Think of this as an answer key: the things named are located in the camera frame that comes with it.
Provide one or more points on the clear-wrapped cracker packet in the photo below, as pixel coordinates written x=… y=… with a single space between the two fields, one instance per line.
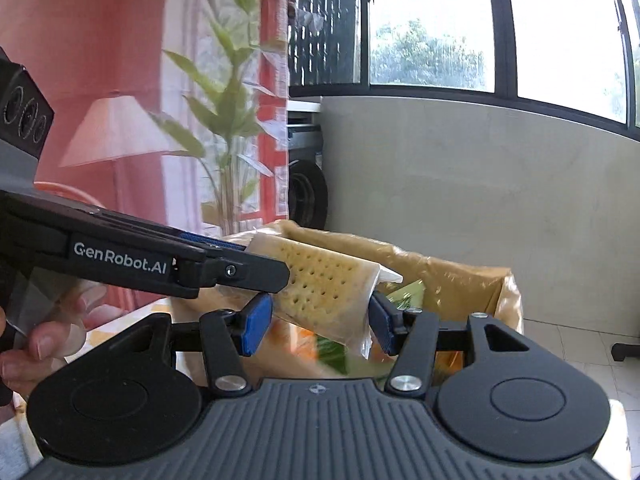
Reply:
x=325 y=285

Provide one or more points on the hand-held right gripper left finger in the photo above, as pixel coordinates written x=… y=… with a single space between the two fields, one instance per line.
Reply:
x=256 y=324

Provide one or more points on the small green snack bag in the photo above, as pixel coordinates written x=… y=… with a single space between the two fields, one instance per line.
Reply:
x=331 y=354

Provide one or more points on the person's left hand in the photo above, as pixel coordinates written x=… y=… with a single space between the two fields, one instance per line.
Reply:
x=50 y=345

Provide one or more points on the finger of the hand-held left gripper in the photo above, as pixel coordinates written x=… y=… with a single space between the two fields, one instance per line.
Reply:
x=240 y=274
x=210 y=241

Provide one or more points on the black window frame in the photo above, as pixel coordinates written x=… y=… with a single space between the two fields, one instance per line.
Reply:
x=502 y=35

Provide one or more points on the front-loading washing machine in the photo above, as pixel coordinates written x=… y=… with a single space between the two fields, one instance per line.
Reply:
x=305 y=195

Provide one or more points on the pink wall poster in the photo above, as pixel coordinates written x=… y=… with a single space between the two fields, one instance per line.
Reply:
x=100 y=35

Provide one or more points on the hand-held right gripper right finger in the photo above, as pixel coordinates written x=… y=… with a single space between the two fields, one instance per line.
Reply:
x=384 y=324

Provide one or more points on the plastic-wrapped cardboard box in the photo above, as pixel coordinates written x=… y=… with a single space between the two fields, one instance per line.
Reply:
x=450 y=280

